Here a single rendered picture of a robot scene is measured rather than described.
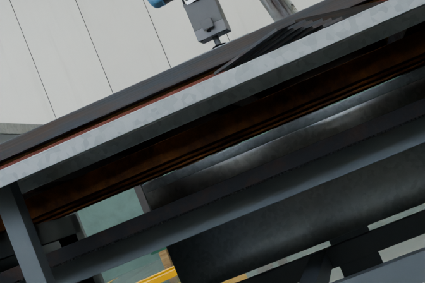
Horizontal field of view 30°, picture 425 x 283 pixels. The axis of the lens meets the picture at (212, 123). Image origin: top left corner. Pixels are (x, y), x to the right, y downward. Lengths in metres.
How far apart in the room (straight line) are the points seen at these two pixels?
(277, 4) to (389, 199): 0.73
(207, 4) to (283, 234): 0.79
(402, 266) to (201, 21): 0.84
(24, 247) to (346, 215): 1.17
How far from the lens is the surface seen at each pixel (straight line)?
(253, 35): 1.71
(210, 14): 2.10
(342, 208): 2.47
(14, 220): 1.62
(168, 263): 9.66
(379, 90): 2.47
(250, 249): 2.51
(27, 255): 1.62
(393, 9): 1.38
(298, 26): 1.41
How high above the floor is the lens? 0.55
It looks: 5 degrees up
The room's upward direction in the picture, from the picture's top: 22 degrees counter-clockwise
